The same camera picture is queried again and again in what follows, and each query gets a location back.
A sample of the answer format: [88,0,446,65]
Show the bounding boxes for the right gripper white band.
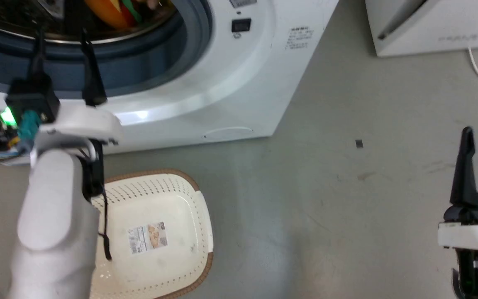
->
[437,127,478,251]

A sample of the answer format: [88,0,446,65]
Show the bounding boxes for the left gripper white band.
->
[0,26,122,163]

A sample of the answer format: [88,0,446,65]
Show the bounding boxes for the colourful clothes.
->
[84,0,161,29]

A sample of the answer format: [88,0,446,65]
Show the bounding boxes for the steel washing machine drum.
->
[0,0,178,44]

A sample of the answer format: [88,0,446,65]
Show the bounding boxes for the white front-load washing machine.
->
[0,0,340,163]

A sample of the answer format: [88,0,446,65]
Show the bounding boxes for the cream perforated laundry basket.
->
[90,169,215,299]

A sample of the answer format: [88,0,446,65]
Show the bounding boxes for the grey rubber door gasket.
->
[0,0,214,99]

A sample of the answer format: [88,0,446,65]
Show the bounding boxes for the white box appliance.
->
[365,0,478,57]

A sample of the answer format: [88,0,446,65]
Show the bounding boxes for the black door latch socket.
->
[231,18,251,34]

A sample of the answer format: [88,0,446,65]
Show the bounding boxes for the paper product label sticker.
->
[128,222,169,255]

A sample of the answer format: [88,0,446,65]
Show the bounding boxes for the printed text label sticker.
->
[285,27,314,50]

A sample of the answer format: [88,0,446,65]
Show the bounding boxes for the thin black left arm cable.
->
[98,187,112,261]

